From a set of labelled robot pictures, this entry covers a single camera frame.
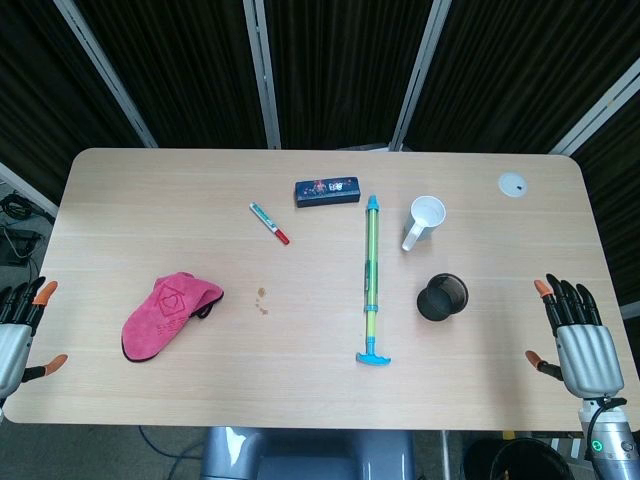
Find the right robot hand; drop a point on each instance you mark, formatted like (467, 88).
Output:
(587, 350)

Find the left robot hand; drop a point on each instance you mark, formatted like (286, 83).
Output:
(12, 345)

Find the pink cloth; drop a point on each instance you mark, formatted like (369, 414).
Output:
(167, 315)

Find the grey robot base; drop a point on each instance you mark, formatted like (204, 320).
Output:
(305, 455)

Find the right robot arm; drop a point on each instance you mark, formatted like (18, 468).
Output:
(610, 440)

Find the black waste bin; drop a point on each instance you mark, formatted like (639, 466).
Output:
(520, 460)

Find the dark brown cup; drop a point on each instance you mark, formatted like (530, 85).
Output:
(442, 302)

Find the white table grommet cap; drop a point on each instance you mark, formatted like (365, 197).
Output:
(513, 184)

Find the white plastic mug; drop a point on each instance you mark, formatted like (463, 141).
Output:
(423, 222)

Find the green blue toy water pump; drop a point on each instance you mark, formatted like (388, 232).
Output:
(371, 280)

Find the red white marker pen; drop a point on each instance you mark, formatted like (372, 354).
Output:
(269, 223)

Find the dark blue pencil case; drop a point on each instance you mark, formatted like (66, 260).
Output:
(327, 191)

